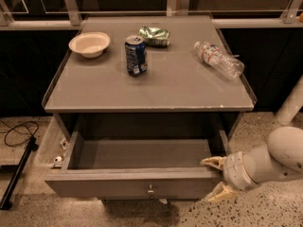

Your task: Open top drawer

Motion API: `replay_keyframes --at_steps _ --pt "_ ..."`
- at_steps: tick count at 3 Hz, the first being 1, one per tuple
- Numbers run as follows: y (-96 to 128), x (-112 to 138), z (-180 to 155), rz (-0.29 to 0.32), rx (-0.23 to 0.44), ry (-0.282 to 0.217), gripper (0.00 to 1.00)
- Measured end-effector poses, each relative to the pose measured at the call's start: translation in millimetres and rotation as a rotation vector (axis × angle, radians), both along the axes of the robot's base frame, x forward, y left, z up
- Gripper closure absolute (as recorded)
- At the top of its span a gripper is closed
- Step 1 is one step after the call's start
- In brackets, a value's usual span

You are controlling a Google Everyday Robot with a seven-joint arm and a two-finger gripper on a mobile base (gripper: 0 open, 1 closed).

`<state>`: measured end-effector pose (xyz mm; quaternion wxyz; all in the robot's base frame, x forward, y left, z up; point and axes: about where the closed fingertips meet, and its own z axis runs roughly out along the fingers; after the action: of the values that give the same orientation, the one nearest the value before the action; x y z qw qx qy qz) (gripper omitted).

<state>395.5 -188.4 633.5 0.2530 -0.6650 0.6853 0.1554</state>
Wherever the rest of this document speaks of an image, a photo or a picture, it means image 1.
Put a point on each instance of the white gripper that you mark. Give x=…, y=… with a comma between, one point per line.
x=235, y=169

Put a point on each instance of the grey top drawer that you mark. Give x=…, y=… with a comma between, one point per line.
x=167, y=169

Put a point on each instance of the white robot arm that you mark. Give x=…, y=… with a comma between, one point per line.
x=280, y=160

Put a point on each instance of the grey drawer cabinet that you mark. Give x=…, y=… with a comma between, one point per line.
x=177, y=98

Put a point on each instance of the clear plastic water bottle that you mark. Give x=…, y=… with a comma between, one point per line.
x=226, y=64

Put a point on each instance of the blue soda can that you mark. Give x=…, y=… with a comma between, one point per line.
x=135, y=49

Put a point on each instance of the green crumpled chip bag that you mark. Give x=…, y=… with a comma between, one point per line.
x=155, y=36

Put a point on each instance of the small items beside cabinet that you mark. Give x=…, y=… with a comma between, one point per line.
x=60, y=153

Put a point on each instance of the metal window railing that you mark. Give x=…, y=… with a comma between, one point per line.
x=62, y=14

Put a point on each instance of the white paper bowl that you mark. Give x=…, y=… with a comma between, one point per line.
x=90, y=44

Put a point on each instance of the black metal floor bar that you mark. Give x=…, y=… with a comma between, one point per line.
x=5, y=203

